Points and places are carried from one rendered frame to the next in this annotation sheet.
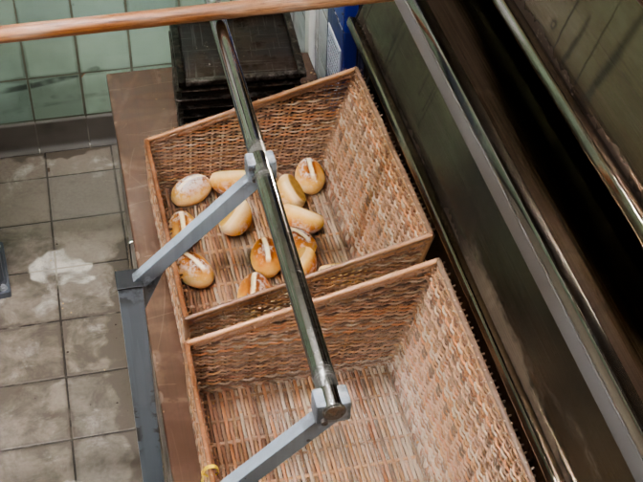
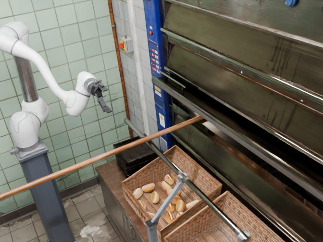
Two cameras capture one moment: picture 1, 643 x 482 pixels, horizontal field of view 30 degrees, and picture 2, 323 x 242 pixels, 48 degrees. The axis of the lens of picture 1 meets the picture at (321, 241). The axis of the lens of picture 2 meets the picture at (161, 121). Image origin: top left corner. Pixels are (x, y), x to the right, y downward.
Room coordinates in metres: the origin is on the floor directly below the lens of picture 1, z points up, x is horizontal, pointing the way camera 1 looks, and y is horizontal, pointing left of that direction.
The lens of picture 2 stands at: (0.02, 0.49, 2.41)
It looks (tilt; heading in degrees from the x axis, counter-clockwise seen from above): 31 degrees down; 348
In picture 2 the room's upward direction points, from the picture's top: 6 degrees counter-clockwise
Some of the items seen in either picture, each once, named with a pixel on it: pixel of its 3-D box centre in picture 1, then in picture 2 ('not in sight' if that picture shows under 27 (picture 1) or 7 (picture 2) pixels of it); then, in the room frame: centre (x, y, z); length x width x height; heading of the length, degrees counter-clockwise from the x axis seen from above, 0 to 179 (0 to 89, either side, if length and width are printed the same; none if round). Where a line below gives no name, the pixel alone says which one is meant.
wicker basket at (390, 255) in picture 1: (277, 210); (169, 191); (1.82, 0.09, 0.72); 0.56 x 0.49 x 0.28; 15
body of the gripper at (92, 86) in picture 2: not in sight; (96, 90); (1.98, 0.43, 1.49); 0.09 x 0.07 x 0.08; 14
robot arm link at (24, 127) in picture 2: not in sight; (23, 127); (2.32, 0.95, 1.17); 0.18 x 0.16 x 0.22; 157
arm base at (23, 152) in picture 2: not in sight; (25, 146); (2.30, 0.98, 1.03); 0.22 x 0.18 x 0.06; 108
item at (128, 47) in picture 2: not in sight; (126, 44); (2.77, 0.10, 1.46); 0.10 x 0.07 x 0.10; 14
